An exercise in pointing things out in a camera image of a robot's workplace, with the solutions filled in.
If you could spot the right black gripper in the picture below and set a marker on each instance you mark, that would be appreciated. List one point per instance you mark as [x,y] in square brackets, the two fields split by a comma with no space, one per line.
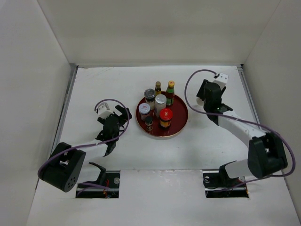
[201,93]

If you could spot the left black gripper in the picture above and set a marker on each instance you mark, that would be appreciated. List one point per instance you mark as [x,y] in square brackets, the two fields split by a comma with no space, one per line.
[123,111]

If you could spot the jar with white red lid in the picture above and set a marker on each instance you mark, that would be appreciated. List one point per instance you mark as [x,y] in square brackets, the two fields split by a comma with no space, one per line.
[144,110]

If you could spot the small black cap pepper bottle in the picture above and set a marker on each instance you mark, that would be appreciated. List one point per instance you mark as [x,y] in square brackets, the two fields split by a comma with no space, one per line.
[149,123]

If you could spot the yellow cap chili sauce bottle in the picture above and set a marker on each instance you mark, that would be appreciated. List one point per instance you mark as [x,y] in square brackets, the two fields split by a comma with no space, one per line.
[170,93]

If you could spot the salt grinder black cap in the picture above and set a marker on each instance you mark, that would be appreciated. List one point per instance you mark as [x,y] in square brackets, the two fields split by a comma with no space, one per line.
[149,95]

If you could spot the silver lid tall canister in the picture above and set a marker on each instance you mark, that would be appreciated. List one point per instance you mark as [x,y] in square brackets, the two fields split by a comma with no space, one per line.
[160,104]

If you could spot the red lid sauce jar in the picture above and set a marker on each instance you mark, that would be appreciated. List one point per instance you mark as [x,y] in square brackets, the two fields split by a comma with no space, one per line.
[165,117]

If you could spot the small yellow label sauce bottle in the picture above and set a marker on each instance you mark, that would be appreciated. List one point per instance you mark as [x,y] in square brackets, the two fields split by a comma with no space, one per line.
[157,88]

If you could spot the white bottle black cap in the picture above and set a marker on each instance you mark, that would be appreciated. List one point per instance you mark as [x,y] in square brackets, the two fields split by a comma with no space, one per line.
[199,101]

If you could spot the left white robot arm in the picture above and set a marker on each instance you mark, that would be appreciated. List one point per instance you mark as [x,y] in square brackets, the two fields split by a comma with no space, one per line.
[62,169]

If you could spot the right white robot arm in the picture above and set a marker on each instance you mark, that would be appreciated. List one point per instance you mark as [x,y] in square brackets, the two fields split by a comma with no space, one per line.
[266,154]

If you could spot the red round tray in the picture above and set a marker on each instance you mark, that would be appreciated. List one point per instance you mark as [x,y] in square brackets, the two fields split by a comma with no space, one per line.
[178,121]

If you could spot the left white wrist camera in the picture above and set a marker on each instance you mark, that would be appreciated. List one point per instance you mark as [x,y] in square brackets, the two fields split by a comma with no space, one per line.
[103,110]

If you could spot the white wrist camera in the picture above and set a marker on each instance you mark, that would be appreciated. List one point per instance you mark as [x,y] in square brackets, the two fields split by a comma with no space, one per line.
[103,110]
[221,79]

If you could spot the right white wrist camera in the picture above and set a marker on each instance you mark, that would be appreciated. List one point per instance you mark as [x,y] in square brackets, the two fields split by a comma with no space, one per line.
[221,79]

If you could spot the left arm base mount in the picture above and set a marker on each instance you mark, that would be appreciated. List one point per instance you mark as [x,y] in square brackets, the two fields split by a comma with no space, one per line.
[97,182]

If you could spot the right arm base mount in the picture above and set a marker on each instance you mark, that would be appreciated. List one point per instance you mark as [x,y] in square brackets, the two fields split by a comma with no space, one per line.
[218,184]

